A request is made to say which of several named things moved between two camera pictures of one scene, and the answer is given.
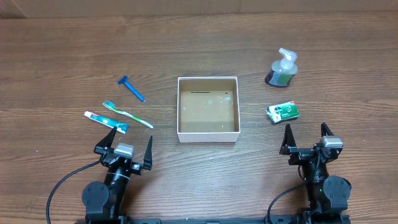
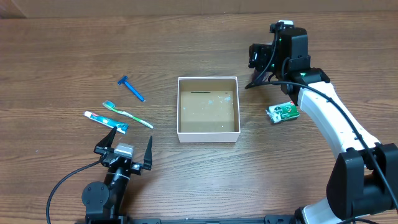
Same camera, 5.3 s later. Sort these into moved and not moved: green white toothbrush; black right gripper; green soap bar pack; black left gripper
Moved: black right gripper
Not moved: black left gripper; green white toothbrush; green soap bar pack
